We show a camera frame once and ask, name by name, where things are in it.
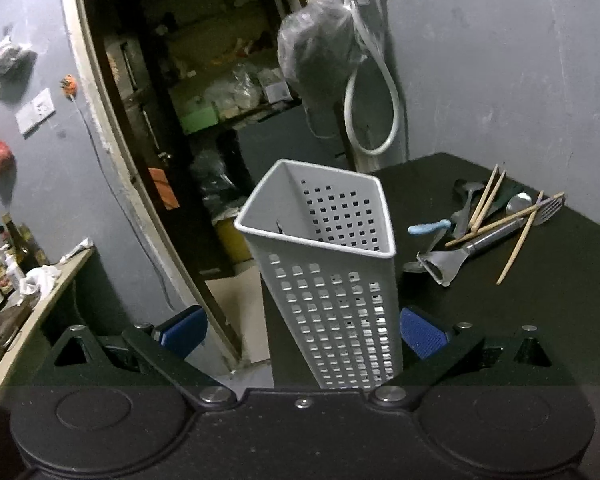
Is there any white looped hose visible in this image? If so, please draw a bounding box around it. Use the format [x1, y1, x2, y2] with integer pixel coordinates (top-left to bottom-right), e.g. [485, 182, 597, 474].
[343, 4, 400, 157]

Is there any yellow container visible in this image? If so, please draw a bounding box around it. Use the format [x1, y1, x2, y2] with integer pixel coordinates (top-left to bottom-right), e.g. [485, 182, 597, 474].
[215, 218, 252, 264]

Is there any dark glass bottle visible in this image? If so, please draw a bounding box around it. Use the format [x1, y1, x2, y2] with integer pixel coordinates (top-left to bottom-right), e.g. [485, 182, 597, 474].
[2, 212, 38, 273]

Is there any wooden chopstick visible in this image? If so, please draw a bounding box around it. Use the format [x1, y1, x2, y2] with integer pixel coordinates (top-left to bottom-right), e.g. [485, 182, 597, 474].
[496, 191, 545, 286]
[468, 165, 498, 231]
[471, 170, 506, 233]
[444, 191, 566, 247]

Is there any wooden side shelf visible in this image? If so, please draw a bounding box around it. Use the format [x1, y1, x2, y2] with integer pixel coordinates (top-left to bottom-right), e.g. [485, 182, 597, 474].
[0, 247, 95, 405]

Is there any white crumpled cloth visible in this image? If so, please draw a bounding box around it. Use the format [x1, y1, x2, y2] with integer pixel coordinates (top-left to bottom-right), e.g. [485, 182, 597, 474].
[19, 266, 61, 300]

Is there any metal spoon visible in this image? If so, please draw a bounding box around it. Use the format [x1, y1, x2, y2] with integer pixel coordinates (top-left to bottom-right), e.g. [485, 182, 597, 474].
[505, 192, 532, 216]

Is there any grey cabinet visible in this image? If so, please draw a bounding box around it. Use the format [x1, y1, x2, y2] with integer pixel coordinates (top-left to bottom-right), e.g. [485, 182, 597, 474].
[237, 105, 352, 183]

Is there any blue handled utensil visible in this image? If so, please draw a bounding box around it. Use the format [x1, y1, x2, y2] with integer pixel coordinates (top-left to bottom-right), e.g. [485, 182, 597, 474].
[407, 219, 452, 236]

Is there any grey perforated utensil basket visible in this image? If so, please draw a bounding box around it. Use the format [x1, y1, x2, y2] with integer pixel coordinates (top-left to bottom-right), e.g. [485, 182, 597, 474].
[234, 159, 403, 391]

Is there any grey bag on wall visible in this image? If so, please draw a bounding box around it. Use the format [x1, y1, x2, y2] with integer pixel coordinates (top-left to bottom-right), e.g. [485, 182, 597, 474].
[0, 34, 36, 84]

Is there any metal fork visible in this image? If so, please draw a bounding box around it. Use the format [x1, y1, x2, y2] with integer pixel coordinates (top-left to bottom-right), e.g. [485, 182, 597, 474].
[527, 196, 565, 226]

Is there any metal vegetable peeler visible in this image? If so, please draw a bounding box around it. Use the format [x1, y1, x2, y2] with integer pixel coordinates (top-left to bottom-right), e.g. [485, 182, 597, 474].
[416, 218, 526, 287]

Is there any white door frame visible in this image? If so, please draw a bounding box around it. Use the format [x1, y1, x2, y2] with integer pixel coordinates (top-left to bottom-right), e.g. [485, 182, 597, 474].
[61, 0, 242, 368]

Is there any white wall socket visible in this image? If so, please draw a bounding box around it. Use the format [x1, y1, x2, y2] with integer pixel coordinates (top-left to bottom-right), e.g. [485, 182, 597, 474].
[16, 88, 56, 136]

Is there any orange wall hook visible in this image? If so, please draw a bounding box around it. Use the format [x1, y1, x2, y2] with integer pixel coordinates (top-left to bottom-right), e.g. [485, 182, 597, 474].
[60, 74, 78, 100]

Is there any green box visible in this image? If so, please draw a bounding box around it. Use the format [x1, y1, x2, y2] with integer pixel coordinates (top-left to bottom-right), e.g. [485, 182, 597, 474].
[180, 105, 219, 134]

